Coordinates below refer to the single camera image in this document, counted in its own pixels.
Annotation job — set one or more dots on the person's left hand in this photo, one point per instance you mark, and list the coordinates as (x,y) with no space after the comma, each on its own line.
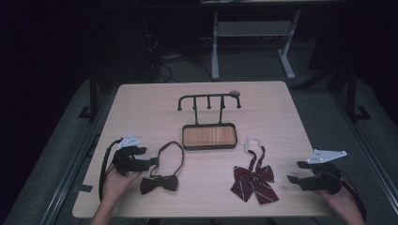
(117,184)

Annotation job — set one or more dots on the black metal stand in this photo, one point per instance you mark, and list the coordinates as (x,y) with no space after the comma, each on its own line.
(352,93)
(93,93)

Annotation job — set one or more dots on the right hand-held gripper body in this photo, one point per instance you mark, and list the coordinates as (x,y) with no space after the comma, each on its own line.
(325,179)

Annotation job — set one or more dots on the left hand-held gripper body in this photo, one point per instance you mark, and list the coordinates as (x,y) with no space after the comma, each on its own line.
(123,161)

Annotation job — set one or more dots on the white metal desk frame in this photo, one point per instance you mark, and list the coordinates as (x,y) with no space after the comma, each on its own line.
(253,28)

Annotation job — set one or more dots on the black hook rack with wooden tray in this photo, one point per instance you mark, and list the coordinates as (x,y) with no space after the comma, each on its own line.
(209,136)

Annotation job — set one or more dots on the small grey round object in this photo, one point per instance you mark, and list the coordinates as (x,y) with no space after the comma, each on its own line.
(234,93)

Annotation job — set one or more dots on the person's right hand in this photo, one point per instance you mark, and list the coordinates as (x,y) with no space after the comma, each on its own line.
(336,201)

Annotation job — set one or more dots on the red striped bow tie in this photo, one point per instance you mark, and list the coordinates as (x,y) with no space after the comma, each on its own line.
(255,179)

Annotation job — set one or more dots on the dark tape strip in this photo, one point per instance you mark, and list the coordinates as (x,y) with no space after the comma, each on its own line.
(84,188)

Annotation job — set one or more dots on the dark brown bow tie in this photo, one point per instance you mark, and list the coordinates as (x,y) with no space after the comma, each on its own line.
(159,183)

